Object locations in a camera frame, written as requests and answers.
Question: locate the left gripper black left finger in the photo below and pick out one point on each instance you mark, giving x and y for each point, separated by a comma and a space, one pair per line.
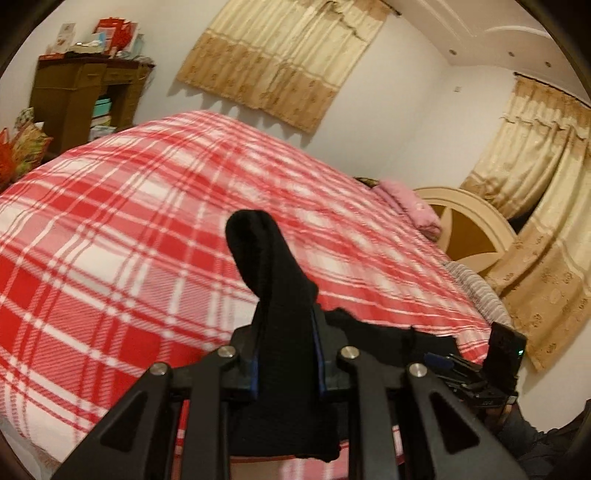
173, 422

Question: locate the striped grey pillow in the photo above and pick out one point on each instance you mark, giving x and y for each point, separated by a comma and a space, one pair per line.
486, 301

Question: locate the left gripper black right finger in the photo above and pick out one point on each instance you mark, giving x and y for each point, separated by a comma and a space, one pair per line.
403, 421

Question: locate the red gift bag on desk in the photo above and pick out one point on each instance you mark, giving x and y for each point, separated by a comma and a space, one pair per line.
116, 33

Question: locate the red plastic bag on floor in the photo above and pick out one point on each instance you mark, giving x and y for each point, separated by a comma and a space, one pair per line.
7, 163

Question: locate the red plaid bed sheet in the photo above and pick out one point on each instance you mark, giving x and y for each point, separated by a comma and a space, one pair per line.
113, 257

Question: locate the white greeting card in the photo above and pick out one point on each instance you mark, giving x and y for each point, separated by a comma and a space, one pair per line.
64, 38

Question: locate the person's right hand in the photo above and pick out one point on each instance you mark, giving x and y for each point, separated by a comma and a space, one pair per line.
494, 418

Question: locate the cream wooden headboard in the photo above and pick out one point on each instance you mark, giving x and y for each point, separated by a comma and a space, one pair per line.
474, 233

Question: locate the brown wooden desk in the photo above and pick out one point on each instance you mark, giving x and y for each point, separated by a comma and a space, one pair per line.
65, 91

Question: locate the beige side curtain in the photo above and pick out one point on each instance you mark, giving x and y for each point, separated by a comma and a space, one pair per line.
537, 170

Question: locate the teal box under desk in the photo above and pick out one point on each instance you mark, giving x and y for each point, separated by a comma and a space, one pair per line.
102, 107

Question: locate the beige window curtain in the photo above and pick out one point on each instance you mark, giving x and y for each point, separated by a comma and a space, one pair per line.
286, 58

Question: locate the floral gift bag on floor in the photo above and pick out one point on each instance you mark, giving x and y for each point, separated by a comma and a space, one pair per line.
28, 149

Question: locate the pink folded blanket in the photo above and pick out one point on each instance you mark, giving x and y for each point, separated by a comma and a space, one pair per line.
408, 204

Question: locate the black pants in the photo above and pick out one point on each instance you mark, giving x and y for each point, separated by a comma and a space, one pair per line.
289, 412

